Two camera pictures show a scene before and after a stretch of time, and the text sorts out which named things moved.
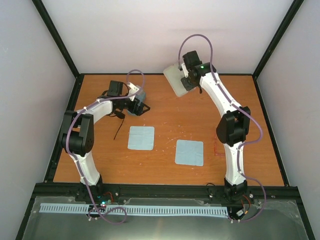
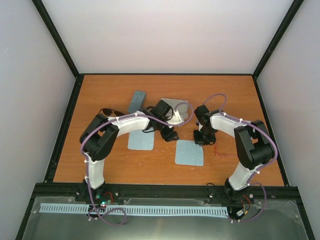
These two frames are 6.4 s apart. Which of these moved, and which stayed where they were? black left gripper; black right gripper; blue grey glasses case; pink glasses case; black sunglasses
Moved: black right gripper; pink glasses case; black left gripper
Stayed: blue grey glasses case; black sunglasses
